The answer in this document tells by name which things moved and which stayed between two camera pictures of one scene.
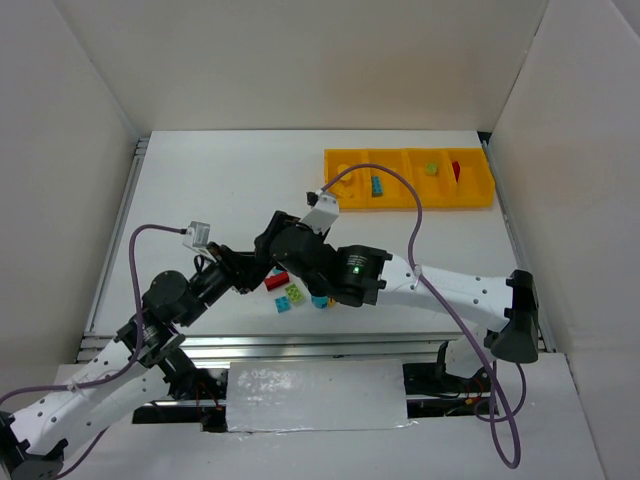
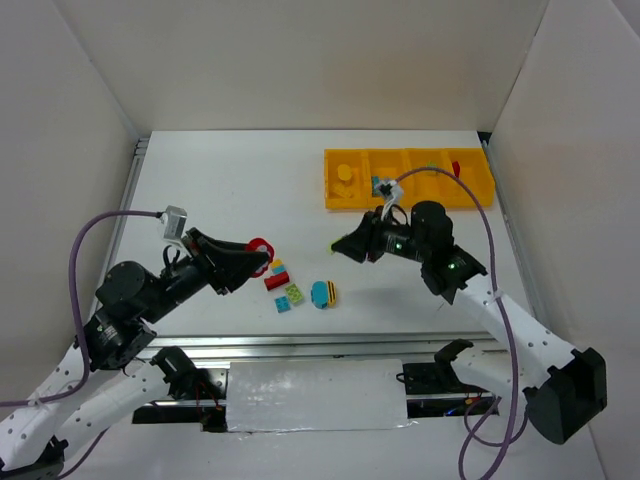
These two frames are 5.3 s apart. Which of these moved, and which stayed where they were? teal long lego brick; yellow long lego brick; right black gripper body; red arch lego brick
Moved: right black gripper body
Stayed: yellow long lego brick; teal long lego brick; red arch lego brick
